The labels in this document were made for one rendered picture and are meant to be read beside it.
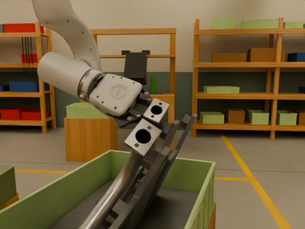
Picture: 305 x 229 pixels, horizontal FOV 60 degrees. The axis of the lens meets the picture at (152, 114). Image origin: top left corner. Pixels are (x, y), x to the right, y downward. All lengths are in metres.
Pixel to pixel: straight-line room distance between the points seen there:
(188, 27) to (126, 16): 1.30
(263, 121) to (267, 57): 1.18
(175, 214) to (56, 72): 0.52
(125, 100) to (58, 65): 0.19
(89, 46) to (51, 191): 0.41
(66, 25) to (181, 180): 0.63
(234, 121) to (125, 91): 4.78
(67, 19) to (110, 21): 5.23
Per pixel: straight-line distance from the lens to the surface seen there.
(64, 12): 0.70
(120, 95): 0.62
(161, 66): 5.68
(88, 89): 0.64
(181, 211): 0.86
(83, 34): 0.75
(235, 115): 5.32
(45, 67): 0.71
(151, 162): 0.48
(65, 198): 0.87
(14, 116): 6.20
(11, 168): 1.01
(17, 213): 0.74
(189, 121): 0.79
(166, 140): 0.63
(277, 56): 5.37
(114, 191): 0.54
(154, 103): 0.61
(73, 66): 0.68
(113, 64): 5.83
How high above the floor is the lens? 1.27
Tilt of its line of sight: 9 degrees down
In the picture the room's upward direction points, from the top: straight up
